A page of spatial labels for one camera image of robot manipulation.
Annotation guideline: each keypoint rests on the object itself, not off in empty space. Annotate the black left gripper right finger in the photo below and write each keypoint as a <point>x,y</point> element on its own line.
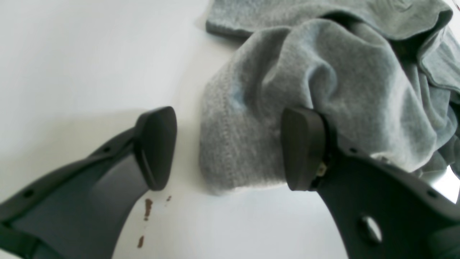
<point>381,211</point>

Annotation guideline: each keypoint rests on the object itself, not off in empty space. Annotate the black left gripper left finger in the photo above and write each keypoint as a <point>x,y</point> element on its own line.
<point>78,211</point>

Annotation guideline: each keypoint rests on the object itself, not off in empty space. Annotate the grey t-shirt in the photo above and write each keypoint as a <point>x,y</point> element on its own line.
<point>385,71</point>

